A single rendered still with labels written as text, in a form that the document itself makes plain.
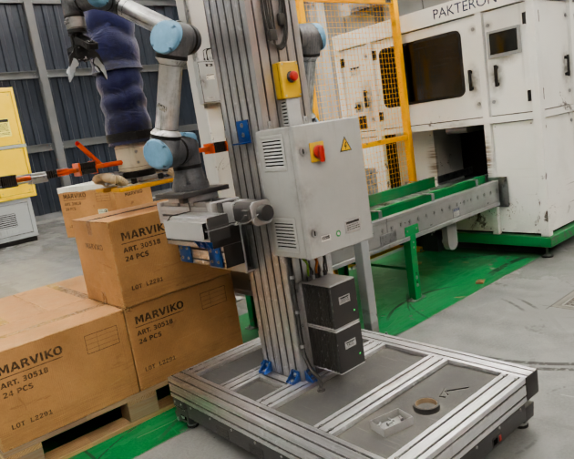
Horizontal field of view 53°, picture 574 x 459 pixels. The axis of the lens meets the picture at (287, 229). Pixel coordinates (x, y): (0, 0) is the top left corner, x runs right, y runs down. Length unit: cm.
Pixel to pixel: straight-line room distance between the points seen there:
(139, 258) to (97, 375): 54
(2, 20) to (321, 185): 1231
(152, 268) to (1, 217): 755
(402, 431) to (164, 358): 127
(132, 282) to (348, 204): 108
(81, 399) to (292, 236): 121
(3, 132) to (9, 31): 420
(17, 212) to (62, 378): 771
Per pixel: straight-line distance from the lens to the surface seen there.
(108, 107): 282
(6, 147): 1015
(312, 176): 200
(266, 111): 216
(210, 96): 422
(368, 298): 318
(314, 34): 258
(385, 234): 354
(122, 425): 284
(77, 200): 472
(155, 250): 271
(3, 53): 1379
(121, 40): 282
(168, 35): 216
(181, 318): 283
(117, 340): 270
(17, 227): 1023
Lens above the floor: 124
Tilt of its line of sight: 10 degrees down
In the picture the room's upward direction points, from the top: 9 degrees counter-clockwise
